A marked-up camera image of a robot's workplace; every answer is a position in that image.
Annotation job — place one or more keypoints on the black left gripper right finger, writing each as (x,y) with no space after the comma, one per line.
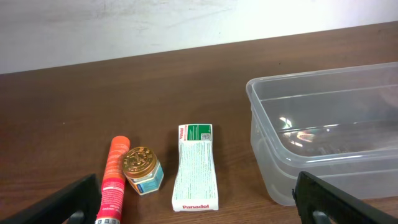
(318,201)

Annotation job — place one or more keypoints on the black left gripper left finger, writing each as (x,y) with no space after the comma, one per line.
(77,203)

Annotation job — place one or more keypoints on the orange tablet tube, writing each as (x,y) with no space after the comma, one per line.
(113,184)

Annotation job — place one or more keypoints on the gold lid balm jar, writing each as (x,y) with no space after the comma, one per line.
(142,170)

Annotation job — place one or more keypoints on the white green Panadol box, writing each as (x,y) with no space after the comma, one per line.
(195,187)

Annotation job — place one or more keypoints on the clear plastic container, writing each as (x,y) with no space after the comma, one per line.
(339,125)

